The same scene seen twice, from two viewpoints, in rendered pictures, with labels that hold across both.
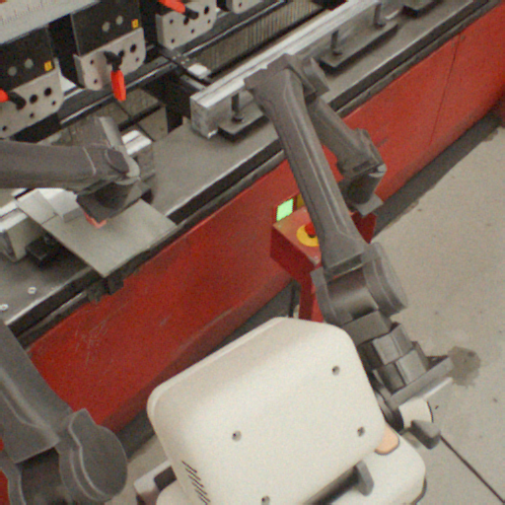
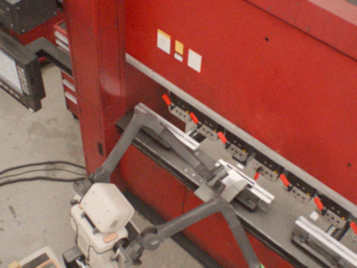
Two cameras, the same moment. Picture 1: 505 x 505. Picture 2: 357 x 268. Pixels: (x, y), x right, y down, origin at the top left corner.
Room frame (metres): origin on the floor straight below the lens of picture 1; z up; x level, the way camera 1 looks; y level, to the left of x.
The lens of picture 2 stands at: (0.62, -1.40, 3.50)
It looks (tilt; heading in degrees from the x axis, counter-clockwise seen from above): 50 degrees down; 87
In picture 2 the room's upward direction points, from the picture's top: 4 degrees clockwise
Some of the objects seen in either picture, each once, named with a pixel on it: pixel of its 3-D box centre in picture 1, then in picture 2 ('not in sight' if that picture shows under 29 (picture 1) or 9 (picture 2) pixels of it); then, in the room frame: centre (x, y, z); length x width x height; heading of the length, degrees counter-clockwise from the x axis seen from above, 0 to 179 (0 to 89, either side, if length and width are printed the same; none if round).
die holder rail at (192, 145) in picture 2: not in sight; (165, 130); (0.64, 0.79, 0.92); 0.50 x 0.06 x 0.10; 139
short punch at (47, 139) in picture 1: (35, 128); (240, 158); (1.06, 0.43, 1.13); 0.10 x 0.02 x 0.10; 139
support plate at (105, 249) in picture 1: (96, 216); (221, 188); (0.96, 0.32, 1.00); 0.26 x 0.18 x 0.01; 49
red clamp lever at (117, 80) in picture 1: (114, 76); (257, 173); (1.13, 0.28, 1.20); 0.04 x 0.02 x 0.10; 49
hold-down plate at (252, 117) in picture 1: (265, 108); (317, 253); (1.48, -0.01, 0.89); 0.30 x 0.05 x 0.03; 139
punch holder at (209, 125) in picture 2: not in sight; (211, 122); (0.89, 0.58, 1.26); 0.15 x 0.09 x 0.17; 139
